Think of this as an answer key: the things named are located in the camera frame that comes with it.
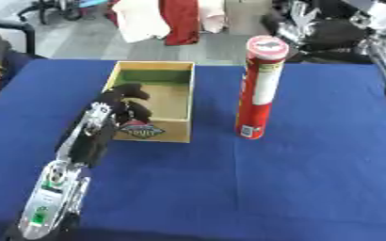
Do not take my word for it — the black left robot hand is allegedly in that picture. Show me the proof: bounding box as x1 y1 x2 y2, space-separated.
59 82 153 169

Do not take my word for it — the tan cardboard box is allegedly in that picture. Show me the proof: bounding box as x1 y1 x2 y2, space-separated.
101 60 197 144

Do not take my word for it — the white cloth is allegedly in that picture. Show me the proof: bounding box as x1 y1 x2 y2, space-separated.
110 0 228 44

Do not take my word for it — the black chair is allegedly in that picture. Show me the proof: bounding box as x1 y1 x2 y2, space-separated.
0 20 39 56

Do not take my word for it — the black wheeled stand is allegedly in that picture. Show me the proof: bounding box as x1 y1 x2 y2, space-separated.
16 0 111 25

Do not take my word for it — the red cloth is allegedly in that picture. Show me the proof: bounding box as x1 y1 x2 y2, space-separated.
158 0 201 47

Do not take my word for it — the red cylindrical canister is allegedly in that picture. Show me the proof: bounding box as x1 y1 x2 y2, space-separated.
233 35 291 140

